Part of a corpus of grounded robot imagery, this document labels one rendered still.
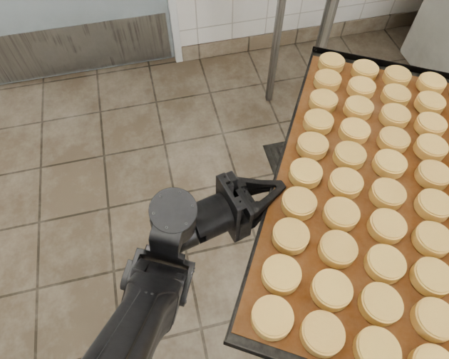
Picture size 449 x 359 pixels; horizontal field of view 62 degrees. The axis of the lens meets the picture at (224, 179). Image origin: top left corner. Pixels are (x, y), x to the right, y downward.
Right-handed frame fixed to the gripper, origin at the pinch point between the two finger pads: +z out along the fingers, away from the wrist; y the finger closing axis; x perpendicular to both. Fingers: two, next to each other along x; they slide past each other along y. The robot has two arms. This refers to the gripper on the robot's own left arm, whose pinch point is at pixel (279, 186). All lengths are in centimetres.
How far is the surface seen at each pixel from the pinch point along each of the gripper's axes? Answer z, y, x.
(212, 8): 59, 63, -145
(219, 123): 39, 95, -97
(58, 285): -56, 99, -50
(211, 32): 58, 77, -146
